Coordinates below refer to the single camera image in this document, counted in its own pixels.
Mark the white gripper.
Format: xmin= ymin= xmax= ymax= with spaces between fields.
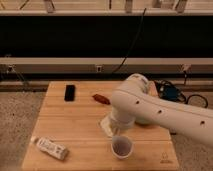
xmin=109 ymin=110 xmax=135 ymax=136

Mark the white sponge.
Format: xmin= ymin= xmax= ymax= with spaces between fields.
xmin=100 ymin=116 xmax=115 ymax=137

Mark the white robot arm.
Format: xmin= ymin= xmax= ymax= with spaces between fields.
xmin=110 ymin=74 xmax=213 ymax=147

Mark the green bowl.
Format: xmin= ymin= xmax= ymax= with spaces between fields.
xmin=136 ymin=120 xmax=153 ymax=126

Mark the white plastic bottle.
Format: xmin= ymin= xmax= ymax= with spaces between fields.
xmin=31 ymin=136 xmax=69 ymax=161

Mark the black rectangular phone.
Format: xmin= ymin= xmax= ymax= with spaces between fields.
xmin=64 ymin=85 xmax=75 ymax=101

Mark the white wall outlet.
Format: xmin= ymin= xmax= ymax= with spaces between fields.
xmin=97 ymin=66 xmax=102 ymax=72

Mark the black hanging cable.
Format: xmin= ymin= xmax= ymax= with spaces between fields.
xmin=109 ymin=7 xmax=147 ymax=75

